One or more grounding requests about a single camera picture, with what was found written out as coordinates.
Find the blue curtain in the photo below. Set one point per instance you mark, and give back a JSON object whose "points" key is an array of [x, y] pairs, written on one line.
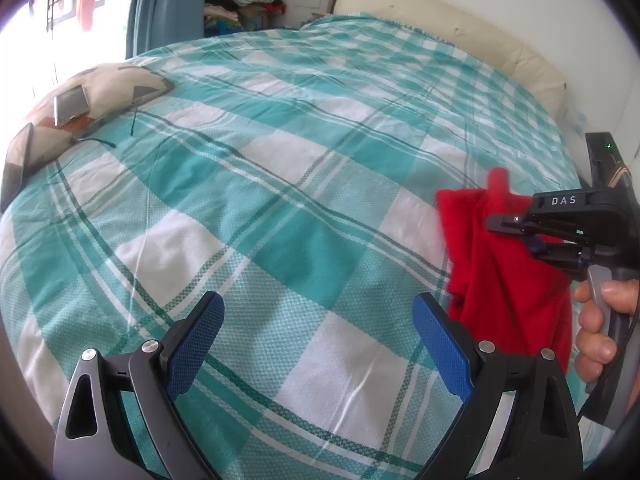
{"points": [[170, 2]]}

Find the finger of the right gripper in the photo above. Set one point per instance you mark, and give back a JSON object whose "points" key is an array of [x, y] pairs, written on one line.
{"points": [[548, 228], [572, 259]]}

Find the red knit sweater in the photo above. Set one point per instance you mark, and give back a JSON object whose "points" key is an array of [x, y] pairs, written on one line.
{"points": [[497, 290]]}

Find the pile of clothes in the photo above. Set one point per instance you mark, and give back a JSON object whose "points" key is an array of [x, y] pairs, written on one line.
{"points": [[225, 17]]}

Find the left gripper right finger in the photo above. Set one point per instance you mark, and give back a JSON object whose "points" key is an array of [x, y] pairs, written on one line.
{"points": [[541, 438]]}

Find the teal plaid bedspread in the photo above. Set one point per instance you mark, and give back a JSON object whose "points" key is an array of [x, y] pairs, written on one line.
{"points": [[295, 173]]}

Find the small silver device on pillow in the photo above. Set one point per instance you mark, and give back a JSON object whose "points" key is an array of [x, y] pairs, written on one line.
{"points": [[70, 104]]}

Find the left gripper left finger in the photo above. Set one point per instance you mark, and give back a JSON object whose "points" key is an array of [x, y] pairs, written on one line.
{"points": [[94, 439]]}

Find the person's right hand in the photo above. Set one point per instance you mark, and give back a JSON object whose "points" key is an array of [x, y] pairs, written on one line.
{"points": [[595, 349]]}

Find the patterned beige pillow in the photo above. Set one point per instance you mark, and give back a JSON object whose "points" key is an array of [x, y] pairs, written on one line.
{"points": [[112, 89]]}

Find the wall switch panel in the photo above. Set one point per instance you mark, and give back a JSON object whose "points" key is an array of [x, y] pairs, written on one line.
{"points": [[576, 120]]}

